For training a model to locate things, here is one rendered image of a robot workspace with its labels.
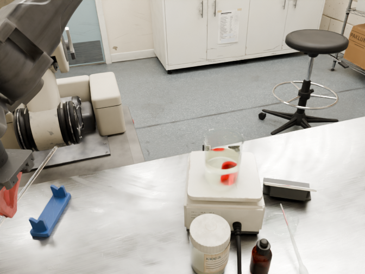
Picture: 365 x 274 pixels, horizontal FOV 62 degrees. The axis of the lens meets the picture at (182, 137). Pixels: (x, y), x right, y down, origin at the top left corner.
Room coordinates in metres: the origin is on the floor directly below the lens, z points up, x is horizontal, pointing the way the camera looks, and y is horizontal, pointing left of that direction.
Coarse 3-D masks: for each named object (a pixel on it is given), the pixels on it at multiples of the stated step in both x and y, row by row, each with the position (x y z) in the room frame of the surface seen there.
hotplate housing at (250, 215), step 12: (192, 204) 0.34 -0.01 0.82; (204, 204) 0.34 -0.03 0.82; (216, 204) 0.34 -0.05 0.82; (228, 204) 0.34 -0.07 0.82; (240, 204) 0.34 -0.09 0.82; (252, 204) 0.34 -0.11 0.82; (264, 204) 0.34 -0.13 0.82; (192, 216) 0.34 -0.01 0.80; (228, 216) 0.33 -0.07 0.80; (240, 216) 0.33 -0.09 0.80; (252, 216) 0.33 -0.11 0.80; (240, 228) 0.32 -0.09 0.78; (252, 228) 0.33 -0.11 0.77
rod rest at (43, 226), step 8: (56, 192) 0.43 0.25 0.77; (64, 192) 0.43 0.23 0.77; (56, 200) 0.42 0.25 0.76; (64, 200) 0.42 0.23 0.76; (48, 208) 0.40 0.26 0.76; (56, 208) 0.40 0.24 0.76; (64, 208) 0.41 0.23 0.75; (40, 216) 0.38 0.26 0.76; (48, 216) 0.38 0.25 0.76; (56, 216) 0.38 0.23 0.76; (32, 224) 0.35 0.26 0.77; (40, 224) 0.35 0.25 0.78; (48, 224) 0.36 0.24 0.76; (32, 232) 0.35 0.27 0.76; (40, 232) 0.35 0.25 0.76; (48, 232) 0.35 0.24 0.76
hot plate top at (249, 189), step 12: (192, 156) 0.44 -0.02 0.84; (252, 156) 0.44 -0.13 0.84; (192, 168) 0.41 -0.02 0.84; (252, 168) 0.40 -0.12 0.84; (192, 180) 0.38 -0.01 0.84; (204, 180) 0.38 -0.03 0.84; (240, 180) 0.37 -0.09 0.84; (252, 180) 0.37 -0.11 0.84; (192, 192) 0.35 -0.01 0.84; (204, 192) 0.35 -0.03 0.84; (216, 192) 0.35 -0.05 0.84; (228, 192) 0.35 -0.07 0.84; (240, 192) 0.35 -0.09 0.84; (252, 192) 0.35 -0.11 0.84
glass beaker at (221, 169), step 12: (216, 132) 0.41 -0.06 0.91; (228, 132) 0.41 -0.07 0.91; (204, 144) 0.38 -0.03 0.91; (216, 144) 0.41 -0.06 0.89; (228, 144) 0.41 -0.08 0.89; (240, 144) 0.39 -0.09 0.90; (204, 156) 0.38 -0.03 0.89; (216, 156) 0.35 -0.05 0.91; (228, 156) 0.35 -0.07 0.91; (240, 156) 0.37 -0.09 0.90; (204, 168) 0.38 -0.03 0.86; (216, 168) 0.36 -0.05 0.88; (228, 168) 0.35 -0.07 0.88; (240, 168) 0.37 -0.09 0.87; (216, 180) 0.36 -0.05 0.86; (228, 180) 0.35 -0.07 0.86
